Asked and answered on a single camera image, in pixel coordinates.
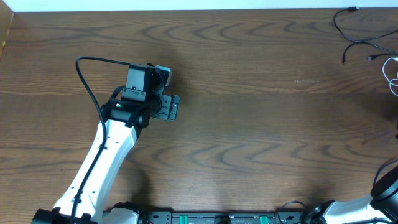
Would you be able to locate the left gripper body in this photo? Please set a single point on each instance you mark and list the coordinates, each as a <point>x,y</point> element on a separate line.
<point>168,109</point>

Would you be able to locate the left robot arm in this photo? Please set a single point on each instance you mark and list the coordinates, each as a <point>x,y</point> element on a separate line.
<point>123,117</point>

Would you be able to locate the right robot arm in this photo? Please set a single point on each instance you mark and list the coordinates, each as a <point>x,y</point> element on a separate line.
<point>380,206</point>

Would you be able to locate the brown cardboard panel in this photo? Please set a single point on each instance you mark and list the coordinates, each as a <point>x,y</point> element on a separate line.
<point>6,18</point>

